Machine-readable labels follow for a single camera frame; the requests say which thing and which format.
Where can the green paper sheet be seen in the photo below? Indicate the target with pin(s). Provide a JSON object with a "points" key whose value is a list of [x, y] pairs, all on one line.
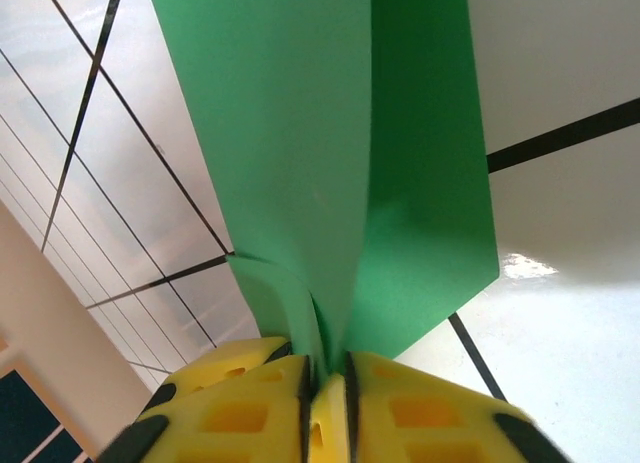
{"points": [[300, 133]]}

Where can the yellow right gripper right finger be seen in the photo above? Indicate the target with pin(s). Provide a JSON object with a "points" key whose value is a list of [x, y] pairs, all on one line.
{"points": [[425, 423]]}

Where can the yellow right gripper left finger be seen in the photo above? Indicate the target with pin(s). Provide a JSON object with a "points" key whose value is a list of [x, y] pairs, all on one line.
{"points": [[225, 423]]}

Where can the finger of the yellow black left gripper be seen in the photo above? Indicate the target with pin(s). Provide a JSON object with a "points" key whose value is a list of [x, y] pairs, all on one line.
{"points": [[210, 368], [330, 408]]}

